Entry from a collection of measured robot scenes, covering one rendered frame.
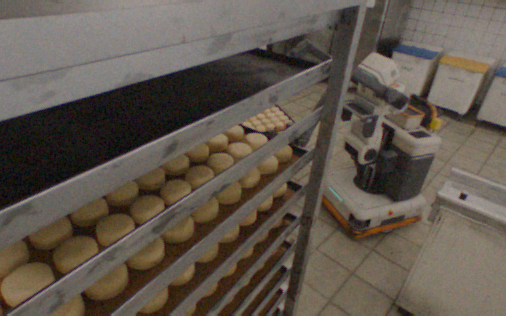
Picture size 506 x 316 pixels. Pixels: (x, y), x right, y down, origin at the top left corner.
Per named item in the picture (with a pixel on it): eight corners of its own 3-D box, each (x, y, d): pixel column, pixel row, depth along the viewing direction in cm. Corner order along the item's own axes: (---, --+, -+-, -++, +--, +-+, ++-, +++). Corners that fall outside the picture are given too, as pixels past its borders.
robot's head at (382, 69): (380, 65, 231) (372, 49, 221) (402, 76, 214) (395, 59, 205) (364, 80, 232) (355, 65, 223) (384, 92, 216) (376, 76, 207)
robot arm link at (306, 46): (308, 39, 208) (302, 33, 215) (294, 58, 214) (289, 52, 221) (355, 70, 232) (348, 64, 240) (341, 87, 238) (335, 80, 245)
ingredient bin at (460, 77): (420, 111, 490) (440, 57, 449) (434, 100, 532) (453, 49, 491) (461, 124, 461) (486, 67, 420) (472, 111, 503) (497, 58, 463)
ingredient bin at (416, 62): (377, 97, 523) (392, 46, 483) (393, 87, 567) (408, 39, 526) (413, 108, 496) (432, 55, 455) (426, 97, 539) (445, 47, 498)
